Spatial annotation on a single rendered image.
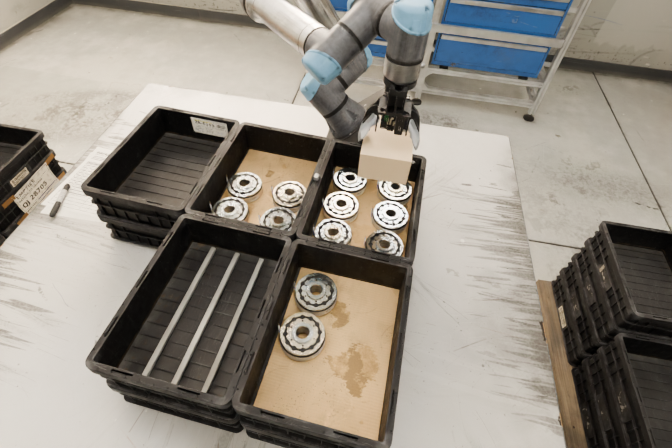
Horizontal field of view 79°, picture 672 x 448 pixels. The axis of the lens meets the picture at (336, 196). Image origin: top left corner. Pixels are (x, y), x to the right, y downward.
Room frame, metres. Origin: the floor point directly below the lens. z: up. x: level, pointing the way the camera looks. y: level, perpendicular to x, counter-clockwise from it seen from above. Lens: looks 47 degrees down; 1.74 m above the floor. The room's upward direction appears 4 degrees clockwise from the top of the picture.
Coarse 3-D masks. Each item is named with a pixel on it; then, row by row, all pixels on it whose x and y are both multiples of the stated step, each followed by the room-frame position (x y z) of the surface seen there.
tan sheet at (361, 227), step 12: (336, 168) 0.96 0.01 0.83; (372, 180) 0.92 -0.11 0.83; (372, 192) 0.86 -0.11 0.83; (360, 204) 0.81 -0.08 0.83; (372, 204) 0.81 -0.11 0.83; (408, 204) 0.82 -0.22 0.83; (324, 216) 0.75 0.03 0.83; (360, 216) 0.76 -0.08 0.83; (408, 216) 0.78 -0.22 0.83; (360, 228) 0.72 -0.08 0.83; (372, 228) 0.72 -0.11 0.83; (360, 240) 0.68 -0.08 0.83
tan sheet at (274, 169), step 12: (252, 156) 0.99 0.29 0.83; (264, 156) 0.99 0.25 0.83; (276, 156) 0.99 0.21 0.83; (240, 168) 0.92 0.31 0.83; (252, 168) 0.93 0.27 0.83; (264, 168) 0.93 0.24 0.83; (276, 168) 0.94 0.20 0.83; (288, 168) 0.94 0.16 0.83; (300, 168) 0.95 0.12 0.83; (312, 168) 0.95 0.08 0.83; (264, 180) 0.88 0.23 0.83; (276, 180) 0.88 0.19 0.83; (288, 180) 0.89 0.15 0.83; (300, 180) 0.89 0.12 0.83; (264, 192) 0.83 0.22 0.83; (252, 204) 0.78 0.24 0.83; (264, 204) 0.78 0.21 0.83; (252, 216) 0.73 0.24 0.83
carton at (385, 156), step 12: (372, 132) 0.79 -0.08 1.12; (384, 132) 0.80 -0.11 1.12; (408, 132) 0.80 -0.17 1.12; (372, 144) 0.75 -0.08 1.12; (384, 144) 0.75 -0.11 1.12; (396, 144) 0.75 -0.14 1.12; (408, 144) 0.76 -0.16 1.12; (360, 156) 0.71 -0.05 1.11; (372, 156) 0.71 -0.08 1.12; (384, 156) 0.71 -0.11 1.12; (396, 156) 0.71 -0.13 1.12; (408, 156) 0.71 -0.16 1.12; (360, 168) 0.71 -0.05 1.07; (372, 168) 0.70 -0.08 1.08; (384, 168) 0.70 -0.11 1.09; (396, 168) 0.70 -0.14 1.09; (408, 168) 0.70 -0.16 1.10; (384, 180) 0.70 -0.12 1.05; (396, 180) 0.70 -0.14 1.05
